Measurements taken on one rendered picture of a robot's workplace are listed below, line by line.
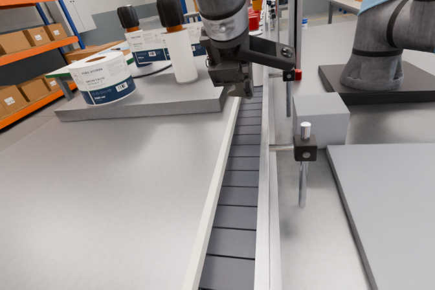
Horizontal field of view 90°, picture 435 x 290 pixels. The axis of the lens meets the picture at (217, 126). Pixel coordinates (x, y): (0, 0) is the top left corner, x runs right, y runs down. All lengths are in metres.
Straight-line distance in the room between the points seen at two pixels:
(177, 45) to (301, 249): 0.71
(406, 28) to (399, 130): 0.22
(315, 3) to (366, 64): 7.84
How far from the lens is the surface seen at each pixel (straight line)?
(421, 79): 0.85
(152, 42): 1.15
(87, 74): 0.90
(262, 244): 0.23
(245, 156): 0.44
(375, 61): 0.72
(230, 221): 0.35
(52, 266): 0.51
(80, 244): 0.50
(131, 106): 0.83
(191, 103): 0.73
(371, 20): 0.71
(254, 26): 0.69
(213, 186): 0.35
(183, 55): 0.85
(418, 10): 0.64
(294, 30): 0.94
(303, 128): 0.31
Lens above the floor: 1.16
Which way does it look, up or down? 31 degrees down
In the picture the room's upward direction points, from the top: 12 degrees counter-clockwise
